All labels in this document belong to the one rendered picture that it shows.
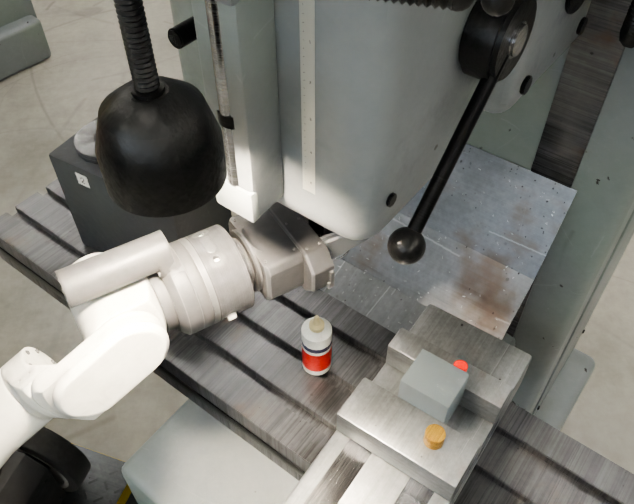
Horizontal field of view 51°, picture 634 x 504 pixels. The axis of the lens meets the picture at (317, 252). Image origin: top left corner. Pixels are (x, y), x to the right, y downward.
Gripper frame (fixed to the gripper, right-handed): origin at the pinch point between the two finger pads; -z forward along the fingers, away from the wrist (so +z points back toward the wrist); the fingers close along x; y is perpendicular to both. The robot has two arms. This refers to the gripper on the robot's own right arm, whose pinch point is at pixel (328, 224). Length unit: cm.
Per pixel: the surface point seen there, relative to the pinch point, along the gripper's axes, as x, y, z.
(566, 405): -2, 102, -72
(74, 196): 38.7, 17.8, 19.5
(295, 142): -6.3, -18.1, 7.3
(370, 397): -10.9, 18.3, 0.8
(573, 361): 6, 102, -84
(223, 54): -5.2, -26.2, 11.8
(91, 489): 29, 82, 37
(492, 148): 11.1, 12.4, -35.5
